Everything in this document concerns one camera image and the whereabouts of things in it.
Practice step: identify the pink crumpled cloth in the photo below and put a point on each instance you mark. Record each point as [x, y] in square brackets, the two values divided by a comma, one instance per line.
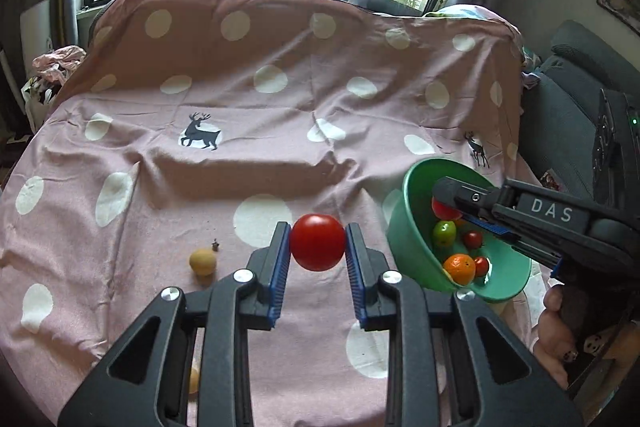
[57, 62]

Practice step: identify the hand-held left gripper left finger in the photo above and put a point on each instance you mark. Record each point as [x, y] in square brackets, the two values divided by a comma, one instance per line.
[281, 277]

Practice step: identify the small green fruit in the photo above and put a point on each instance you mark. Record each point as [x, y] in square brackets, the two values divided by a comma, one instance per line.
[444, 233]

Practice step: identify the red cherry tomato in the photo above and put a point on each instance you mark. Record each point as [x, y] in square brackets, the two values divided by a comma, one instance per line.
[442, 211]
[481, 265]
[318, 242]
[472, 238]

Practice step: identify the tan longan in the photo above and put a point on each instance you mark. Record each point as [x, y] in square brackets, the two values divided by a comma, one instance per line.
[202, 261]
[194, 379]

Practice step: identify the green plastic bowl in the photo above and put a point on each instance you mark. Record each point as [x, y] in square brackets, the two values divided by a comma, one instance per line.
[415, 232]

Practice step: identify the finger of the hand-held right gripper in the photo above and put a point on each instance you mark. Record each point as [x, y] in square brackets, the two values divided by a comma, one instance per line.
[460, 196]
[492, 228]

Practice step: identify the orange mandarin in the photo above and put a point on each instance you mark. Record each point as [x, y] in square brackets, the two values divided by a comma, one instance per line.
[459, 268]
[458, 223]

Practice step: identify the pink polka dot cloth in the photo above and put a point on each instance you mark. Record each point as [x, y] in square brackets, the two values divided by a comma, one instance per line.
[300, 107]

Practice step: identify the person's right hand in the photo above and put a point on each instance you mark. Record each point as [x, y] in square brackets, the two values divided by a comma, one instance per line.
[550, 337]

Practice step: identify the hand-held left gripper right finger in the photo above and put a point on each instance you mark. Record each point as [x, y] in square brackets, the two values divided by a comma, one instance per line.
[356, 277]

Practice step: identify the grey sofa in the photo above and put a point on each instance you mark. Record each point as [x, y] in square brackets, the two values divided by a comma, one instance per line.
[560, 107]

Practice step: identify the black and white patterned cloth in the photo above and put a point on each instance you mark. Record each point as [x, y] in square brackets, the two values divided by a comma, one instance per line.
[37, 99]

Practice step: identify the light blue patterned cloth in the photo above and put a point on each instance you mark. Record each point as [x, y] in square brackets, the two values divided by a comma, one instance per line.
[460, 12]

